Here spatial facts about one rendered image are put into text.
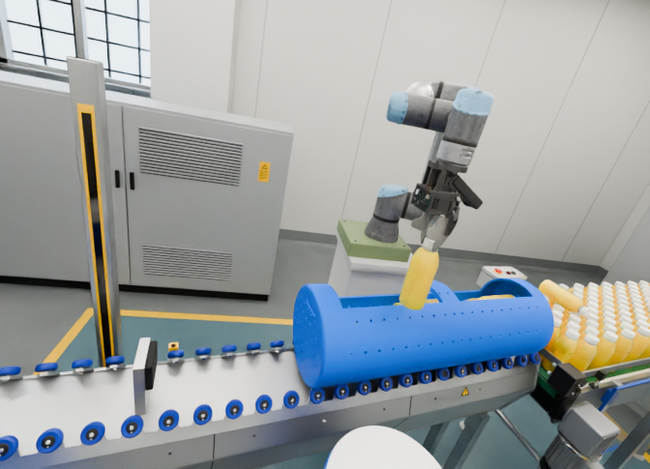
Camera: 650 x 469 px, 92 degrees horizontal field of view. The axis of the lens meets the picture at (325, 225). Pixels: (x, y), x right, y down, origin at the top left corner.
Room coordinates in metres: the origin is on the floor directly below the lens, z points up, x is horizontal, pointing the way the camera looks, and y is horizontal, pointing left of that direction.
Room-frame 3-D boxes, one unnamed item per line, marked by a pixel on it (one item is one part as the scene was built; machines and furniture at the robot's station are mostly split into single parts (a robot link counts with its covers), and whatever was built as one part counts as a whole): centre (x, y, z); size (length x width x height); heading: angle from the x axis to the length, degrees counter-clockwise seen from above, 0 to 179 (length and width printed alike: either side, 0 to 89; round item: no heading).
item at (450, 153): (0.74, -0.25, 1.67); 0.08 x 0.08 x 0.05
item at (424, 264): (0.74, -0.27, 1.35); 0.07 x 0.07 x 0.19
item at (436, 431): (1.13, -0.77, 0.31); 0.06 x 0.06 x 0.63; 24
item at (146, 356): (0.56, 0.36, 1.00); 0.10 x 0.04 x 0.15; 24
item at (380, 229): (1.30, -0.25, 1.26); 0.15 x 0.15 x 0.10
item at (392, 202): (1.30, -0.26, 1.38); 0.13 x 0.12 x 0.14; 77
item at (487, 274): (1.44, -0.93, 1.05); 0.20 x 0.10 x 0.10; 114
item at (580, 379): (0.93, -0.98, 0.95); 0.10 x 0.07 x 0.10; 24
